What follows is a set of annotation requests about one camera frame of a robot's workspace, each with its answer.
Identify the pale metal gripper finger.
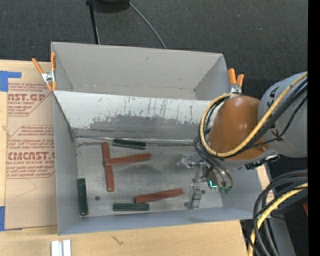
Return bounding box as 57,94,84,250
176,154,201,169
184,183,205,210

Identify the red-brown flat block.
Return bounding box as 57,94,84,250
104,152,153,167
133,188,185,204
100,141,116,193

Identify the dark green flat block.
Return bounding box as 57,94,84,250
112,202,150,212
112,138,147,151
76,177,90,217

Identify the grey metal bin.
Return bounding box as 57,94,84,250
50,41,264,236

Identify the brown cardboard board red print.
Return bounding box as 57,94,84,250
0,59,59,232

